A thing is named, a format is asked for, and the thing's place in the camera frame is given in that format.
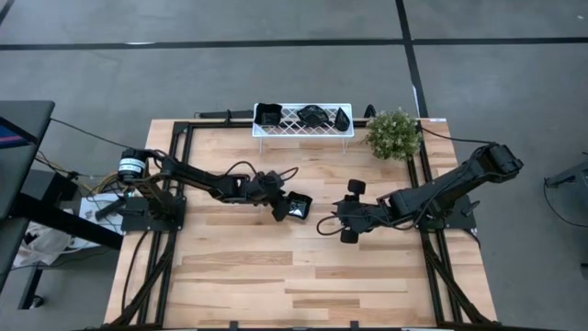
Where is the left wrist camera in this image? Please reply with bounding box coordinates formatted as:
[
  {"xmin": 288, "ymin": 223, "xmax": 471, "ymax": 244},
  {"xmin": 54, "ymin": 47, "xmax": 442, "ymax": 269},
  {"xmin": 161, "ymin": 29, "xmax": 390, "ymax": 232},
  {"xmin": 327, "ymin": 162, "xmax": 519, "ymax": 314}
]
[{"xmin": 228, "ymin": 173, "xmax": 253, "ymax": 200}]

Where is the green potted plant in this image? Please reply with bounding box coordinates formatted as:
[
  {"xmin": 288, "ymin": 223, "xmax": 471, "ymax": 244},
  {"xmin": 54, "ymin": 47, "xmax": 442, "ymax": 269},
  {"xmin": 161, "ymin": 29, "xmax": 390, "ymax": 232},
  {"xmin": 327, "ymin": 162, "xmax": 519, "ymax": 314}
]
[{"xmin": 362, "ymin": 108, "xmax": 423, "ymax": 162}]

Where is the black glossy square mini plate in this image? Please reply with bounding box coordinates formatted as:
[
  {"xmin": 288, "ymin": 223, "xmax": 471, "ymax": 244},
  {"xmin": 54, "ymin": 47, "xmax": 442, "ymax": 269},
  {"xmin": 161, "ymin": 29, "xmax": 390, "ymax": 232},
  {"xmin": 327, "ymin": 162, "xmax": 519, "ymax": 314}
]
[
  {"xmin": 253, "ymin": 102, "xmax": 284, "ymax": 128},
  {"xmin": 286, "ymin": 191, "xmax": 314, "ymax": 221}
]

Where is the black side desk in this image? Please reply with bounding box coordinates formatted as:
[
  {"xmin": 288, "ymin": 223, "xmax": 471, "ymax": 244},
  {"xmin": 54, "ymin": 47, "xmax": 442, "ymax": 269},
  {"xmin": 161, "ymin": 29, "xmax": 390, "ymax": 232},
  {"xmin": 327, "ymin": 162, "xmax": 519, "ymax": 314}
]
[{"xmin": 0, "ymin": 99, "xmax": 56, "ymax": 295}]

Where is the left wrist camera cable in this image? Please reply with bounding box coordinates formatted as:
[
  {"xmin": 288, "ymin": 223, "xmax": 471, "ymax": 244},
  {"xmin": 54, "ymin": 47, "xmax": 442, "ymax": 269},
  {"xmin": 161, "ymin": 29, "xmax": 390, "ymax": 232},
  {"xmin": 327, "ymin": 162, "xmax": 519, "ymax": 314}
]
[{"xmin": 215, "ymin": 159, "xmax": 300, "ymax": 185}]

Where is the black floor cable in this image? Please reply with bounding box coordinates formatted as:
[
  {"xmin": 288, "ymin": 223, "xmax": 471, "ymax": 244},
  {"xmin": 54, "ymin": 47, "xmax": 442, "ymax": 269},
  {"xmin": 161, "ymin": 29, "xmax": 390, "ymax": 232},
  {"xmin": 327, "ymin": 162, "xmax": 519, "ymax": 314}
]
[
  {"xmin": 543, "ymin": 177, "xmax": 588, "ymax": 229},
  {"xmin": 49, "ymin": 118, "xmax": 146, "ymax": 152}
]

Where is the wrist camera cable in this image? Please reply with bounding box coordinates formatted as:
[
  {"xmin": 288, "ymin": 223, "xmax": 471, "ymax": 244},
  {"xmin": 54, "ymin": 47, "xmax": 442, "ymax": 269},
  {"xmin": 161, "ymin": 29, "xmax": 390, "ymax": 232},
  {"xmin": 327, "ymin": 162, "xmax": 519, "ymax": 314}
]
[
  {"xmin": 215, "ymin": 159, "xmax": 300, "ymax": 185},
  {"xmin": 315, "ymin": 211, "xmax": 346, "ymax": 237}
]

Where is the white paper sheet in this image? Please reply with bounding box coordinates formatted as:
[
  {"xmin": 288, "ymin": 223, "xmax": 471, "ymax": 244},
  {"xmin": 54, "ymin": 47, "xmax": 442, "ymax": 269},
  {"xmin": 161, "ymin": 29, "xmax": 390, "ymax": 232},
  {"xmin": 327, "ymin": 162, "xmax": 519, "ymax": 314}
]
[{"xmin": 78, "ymin": 192, "xmax": 126, "ymax": 235}]

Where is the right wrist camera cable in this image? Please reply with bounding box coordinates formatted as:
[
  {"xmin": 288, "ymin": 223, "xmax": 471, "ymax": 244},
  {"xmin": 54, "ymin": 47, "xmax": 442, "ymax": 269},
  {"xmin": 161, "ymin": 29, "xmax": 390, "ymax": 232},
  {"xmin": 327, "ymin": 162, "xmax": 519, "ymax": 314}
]
[{"xmin": 315, "ymin": 211, "xmax": 346, "ymax": 237}]

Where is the black rear crossbar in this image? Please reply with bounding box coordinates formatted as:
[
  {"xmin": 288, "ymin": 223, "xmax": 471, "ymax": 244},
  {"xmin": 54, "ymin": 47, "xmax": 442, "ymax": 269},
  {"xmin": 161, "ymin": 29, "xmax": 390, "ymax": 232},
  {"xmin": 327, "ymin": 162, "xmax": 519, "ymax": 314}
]
[{"xmin": 195, "ymin": 108, "xmax": 254, "ymax": 121}]

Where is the white plastic bag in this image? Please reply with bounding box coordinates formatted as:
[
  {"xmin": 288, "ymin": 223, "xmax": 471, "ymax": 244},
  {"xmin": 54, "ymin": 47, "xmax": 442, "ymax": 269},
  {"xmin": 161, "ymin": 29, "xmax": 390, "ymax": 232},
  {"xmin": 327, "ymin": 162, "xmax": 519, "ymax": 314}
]
[{"xmin": 12, "ymin": 220, "xmax": 96, "ymax": 268}]

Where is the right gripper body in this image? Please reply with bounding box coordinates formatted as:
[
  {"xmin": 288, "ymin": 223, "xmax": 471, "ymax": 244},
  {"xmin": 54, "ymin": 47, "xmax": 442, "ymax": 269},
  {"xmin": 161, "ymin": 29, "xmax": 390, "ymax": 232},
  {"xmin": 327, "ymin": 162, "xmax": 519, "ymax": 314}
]
[{"xmin": 334, "ymin": 177, "xmax": 383, "ymax": 245}]

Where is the blue screen laptop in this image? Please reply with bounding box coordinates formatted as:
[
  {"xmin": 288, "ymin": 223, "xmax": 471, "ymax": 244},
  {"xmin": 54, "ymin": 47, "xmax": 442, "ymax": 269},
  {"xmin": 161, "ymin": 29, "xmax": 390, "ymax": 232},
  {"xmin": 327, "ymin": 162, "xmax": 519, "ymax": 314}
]
[{"xmin": 0, "ymin": 117, "xmax": 39, "ymax": 149}]

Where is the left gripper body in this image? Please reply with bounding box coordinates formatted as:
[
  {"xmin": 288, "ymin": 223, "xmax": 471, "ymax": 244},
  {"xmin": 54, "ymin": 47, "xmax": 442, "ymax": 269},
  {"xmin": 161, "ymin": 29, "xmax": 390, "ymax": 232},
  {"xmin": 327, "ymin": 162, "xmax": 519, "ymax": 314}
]
[{"xmin": 250, "ymin": 169, "xmax": 292, "ymax": 223}]

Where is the black glossy leaf mini plate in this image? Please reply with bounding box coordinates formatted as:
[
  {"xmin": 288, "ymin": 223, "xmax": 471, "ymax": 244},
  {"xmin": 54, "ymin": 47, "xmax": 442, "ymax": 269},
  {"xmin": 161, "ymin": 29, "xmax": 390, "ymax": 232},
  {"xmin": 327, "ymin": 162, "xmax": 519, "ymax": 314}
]
[{"xmin": 296, "ymin": 104, "xmax": 331, "ymax": 130}]

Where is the black desk leg beam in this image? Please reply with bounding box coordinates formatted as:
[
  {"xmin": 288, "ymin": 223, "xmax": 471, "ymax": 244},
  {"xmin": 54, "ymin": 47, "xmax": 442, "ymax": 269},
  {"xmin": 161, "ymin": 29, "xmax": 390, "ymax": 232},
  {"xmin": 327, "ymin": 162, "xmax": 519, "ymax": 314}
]
[{"xmin": 8, "ymin": 192, "xmax": 125, "ymax": 252}]

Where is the white lattice wire rack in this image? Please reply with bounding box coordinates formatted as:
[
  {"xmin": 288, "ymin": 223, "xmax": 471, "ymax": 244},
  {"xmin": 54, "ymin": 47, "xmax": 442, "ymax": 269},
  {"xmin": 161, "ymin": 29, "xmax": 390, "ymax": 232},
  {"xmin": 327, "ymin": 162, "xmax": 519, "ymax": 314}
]
[{"xmin": 251, "ymin": 102, "xmax": 356, "ymax": 155}]

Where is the right arm supply cable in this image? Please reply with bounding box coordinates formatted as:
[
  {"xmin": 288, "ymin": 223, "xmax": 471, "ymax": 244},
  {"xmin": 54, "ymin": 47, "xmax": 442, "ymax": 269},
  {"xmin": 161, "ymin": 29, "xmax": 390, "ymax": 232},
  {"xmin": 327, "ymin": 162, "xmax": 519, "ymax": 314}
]
[{"xmin": 418, "ymin": 124, "xmax": 498, "ymax": 146}]

